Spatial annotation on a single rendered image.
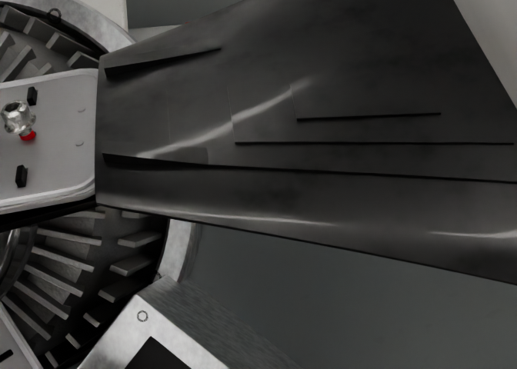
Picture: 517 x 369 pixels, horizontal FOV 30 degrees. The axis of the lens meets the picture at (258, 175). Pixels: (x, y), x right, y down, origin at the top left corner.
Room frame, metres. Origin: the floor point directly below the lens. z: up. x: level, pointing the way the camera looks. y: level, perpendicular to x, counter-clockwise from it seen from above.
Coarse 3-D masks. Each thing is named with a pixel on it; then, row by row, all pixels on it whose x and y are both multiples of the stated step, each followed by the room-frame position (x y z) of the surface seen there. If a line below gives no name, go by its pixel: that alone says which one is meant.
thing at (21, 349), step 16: (0, 304) 0.31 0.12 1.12; (0, 320) 0.30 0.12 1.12; (0, 336) 0.30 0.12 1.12; (16, 336) 0.30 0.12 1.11; (0, 352) 0.29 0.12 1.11; (16, 352) 0.29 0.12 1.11; (32, 352) 0.29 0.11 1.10; (0, 368) 0.28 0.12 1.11; (16, 368) 0.29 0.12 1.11; (32, 368) 0.29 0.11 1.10
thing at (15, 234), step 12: (24, 228) 0.34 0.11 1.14; (0, 240) 0.33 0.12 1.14; (12, 240) 0.33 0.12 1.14; (24, 240) 0.34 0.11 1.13; (0, 252) 0.33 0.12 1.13; (12, 252) 0.33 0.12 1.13; (24, 252) 0.34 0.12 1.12; (0, 264) 0.33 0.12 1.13; (12, 264) 0.33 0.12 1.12; (0, 276) 0.33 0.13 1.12; (12, 276) 0.33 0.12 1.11; (0, 288) 0.33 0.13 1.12
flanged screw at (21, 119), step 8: (8, 104) 0.33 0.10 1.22; (16, 104) 0.33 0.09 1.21; (24, 104) 0.33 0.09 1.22; (8, 112) 0.32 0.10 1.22; (16, 112) 0.32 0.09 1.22; (24, 112) 0.32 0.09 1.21; (32, 112) 0.33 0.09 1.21; (8, 120) 0.32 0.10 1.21; (16, 120) 0.32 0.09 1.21; (24, 120) 0.32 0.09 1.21; (32, 120) 0.32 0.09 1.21; (8, 128) 0.32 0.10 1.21; (16, 128) 0.32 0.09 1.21; (24, 128) 0.32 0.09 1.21; (24, 136) 0.32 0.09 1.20; (32, 136) 0.33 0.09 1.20
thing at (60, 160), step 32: (0, 96) 0.36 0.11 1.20; (64, 96) 0.35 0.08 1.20; (0, 128) 0.34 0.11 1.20; (32, 128) 0.33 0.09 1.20; (64, 128) 0.33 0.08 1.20; (0, 160) 0.31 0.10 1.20; (32, 160) 0.31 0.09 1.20; (64, 160) 0.31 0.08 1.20; (0, 192) 0.29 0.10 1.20; (32, 192) 0.29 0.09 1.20; (64, 192) 0.28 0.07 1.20
